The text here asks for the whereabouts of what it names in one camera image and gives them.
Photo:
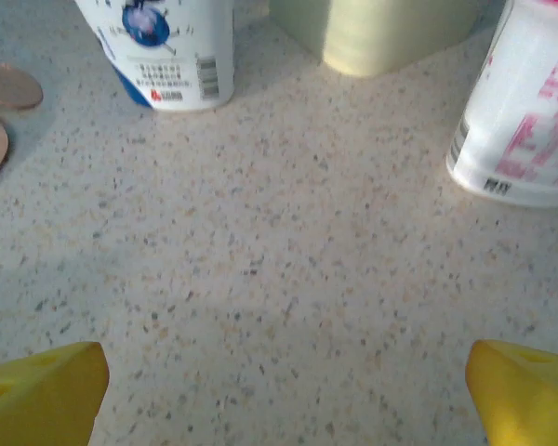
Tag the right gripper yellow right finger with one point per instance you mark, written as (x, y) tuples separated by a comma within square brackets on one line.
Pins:
[(530, 399)]

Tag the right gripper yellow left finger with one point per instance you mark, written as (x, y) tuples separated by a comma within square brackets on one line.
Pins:
[(42, 399)]

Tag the white cup with pink lid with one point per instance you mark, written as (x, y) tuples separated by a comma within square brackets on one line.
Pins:
[(516, 102)]

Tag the white cup with blue lid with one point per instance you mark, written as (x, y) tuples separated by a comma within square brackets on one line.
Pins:
[(176, 46)]

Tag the beige knife block orange top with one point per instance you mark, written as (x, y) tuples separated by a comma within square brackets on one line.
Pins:
[(376, 32)]

